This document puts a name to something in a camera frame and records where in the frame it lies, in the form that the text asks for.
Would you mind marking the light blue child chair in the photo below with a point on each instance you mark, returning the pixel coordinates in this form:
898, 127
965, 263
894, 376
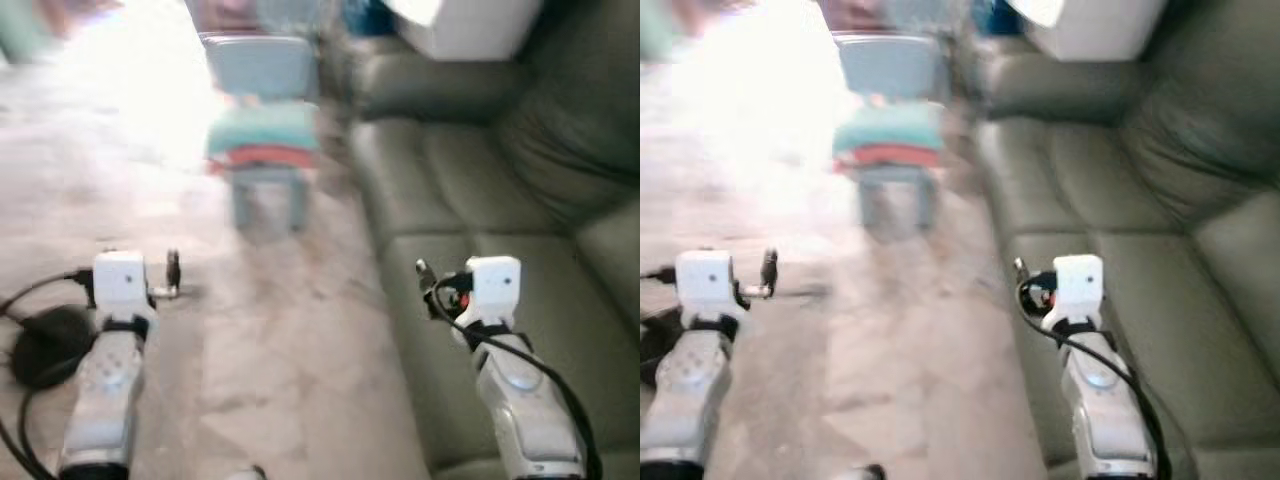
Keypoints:
260, 70
890, 70

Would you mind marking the grey green leather sofa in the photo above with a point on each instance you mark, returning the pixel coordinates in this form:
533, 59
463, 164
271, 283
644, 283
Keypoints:
480, 180
1120, 180

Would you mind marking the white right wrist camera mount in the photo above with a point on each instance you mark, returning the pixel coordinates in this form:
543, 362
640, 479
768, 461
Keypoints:
1078, 288
495, 288

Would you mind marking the teal dotted pillow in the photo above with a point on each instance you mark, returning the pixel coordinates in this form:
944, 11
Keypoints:
888, 125
262, 125

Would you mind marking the grey left robot leg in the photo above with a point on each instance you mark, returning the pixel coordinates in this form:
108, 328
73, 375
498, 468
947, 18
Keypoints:
862, 473
245, 473

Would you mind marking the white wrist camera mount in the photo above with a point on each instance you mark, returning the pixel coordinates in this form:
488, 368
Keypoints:
120, 280
495, 288
705, 280
1078, 288

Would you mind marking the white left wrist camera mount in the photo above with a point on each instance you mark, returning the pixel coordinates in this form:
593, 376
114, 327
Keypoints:
120, 280
705, 280

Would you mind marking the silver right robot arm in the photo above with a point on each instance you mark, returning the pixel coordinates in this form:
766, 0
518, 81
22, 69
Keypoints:
1100, 410
525, 410

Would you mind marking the black round object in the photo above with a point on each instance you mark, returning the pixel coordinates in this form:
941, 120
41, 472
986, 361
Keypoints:
50, 348
660, 345

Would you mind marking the white drawer cabinet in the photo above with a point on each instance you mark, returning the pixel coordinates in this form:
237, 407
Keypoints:
470, 28
1095, 28

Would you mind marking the teal green cabinet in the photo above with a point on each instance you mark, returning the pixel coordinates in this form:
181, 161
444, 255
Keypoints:
20, 28
655, 28

